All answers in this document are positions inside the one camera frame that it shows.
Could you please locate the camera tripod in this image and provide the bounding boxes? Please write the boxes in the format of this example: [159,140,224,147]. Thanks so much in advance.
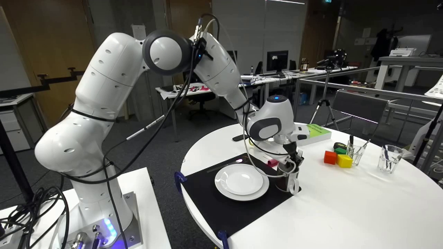
[310,49,348,126]

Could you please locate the clear glass with pens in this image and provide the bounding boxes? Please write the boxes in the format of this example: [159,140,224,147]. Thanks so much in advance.
[348,136,368,166]

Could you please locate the grey chair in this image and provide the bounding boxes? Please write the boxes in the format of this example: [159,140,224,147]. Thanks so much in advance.
[331,90,389,139]

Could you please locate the white plate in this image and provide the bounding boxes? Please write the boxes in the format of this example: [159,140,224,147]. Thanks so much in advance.
[213,163,270,202]

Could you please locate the white robot base platform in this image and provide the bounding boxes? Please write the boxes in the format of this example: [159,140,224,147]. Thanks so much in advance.
[0,166,172,249]

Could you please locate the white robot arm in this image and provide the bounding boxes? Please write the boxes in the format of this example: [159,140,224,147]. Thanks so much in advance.
[35,27,302,249]

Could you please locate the yellow cube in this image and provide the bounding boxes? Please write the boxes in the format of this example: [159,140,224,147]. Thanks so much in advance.
[337,155,353,169]

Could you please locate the green book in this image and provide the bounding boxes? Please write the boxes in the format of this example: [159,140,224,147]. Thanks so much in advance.
[307,123,331,143]

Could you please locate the black remote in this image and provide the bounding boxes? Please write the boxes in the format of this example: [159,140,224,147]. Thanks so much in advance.
[233,136,244,143]

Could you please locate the pink marker bar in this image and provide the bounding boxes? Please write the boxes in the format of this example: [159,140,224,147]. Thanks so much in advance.
[267,159,278,168]

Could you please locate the red cube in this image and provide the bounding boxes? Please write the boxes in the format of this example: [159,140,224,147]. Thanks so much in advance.
[324,151,338,165]

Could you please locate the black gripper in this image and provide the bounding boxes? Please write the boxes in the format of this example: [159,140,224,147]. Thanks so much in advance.
[283,141,305,170]

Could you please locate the dark mug white handle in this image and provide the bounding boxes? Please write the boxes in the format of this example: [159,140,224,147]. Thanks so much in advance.
[277,168,301,195]

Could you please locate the right computer monitor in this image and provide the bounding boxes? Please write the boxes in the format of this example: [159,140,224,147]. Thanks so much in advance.
[267,50,288,72]

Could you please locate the clear glass cup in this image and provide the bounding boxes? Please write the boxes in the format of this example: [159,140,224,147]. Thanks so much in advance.
[378,144,403,173]

